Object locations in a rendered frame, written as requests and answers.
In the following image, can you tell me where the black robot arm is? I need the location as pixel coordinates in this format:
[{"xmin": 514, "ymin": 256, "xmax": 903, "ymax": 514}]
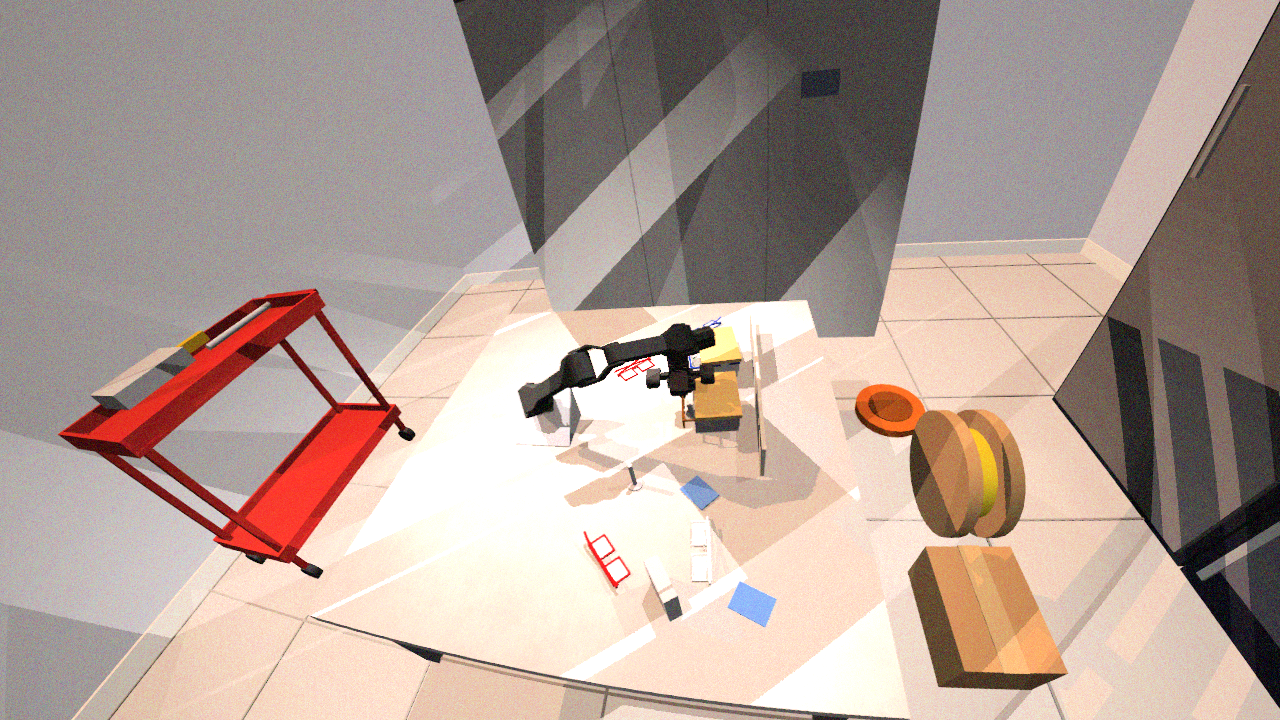
[{"xmin": 518, "ymin": 323, "xmax": 716, "ymax": 418}]

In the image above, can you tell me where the light blue flat rectangular panel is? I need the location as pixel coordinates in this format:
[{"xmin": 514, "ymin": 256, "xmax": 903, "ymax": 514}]
[
  {"xmin": 727, "ymin": 582, "xmax": 776, "ymax": 628},
  {"xmin": 678, "ymin": 475, "xmax": 719, "ymax": 510}
]

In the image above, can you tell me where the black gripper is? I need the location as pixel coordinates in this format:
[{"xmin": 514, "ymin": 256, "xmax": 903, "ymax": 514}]
[{"xmin": 646, "ymin": 357, "xmax": 716, "ymax": 389}]

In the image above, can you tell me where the grey rectangular panel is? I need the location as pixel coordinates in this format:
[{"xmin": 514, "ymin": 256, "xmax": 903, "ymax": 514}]
[{"xmin": 750, "ymin": 309, "xmax": 767, "ymax": 477}]

